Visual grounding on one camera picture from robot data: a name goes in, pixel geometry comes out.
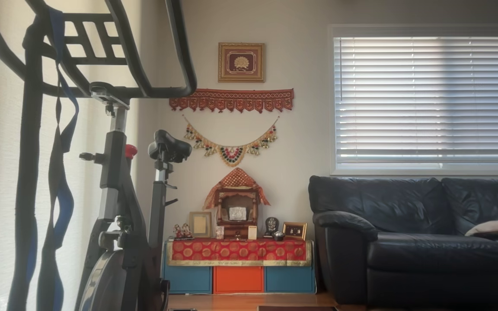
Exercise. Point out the white window blind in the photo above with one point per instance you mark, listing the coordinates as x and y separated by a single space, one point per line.
426 99

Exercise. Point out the red embroidered wall hanging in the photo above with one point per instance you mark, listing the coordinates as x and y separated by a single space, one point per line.
231 99

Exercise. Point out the dark idol plaque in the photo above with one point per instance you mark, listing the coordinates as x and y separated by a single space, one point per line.
271 225

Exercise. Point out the sheer white curtain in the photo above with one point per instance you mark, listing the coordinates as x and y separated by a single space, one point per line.
87 129

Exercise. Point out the black leather sofa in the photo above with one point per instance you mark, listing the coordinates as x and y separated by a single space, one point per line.
404 242

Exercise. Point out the red gold patterned cloth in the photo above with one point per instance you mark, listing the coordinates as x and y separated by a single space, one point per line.
238 251

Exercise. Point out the beaded garland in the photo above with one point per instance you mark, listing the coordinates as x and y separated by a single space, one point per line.
231 155

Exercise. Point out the white card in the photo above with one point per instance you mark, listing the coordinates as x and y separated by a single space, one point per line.
252 232

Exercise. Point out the wooden shrine with canopy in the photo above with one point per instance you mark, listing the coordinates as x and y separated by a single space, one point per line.
236 203

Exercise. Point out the small gold picture frame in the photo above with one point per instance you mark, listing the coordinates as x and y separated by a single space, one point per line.
295 231

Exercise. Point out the blue and orange cabinet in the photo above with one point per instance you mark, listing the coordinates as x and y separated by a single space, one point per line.
238 280

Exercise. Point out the small dark bowl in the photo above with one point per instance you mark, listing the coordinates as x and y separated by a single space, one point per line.
278 236

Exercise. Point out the gold framed wall picture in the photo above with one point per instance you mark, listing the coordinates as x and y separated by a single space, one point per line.
241 62

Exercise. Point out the small figurines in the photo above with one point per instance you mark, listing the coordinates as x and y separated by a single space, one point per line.
182 232

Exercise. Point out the black exercise bike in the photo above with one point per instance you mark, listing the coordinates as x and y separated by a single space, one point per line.
119 181

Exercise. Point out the pale picture frame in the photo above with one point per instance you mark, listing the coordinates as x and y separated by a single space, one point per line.
200 224

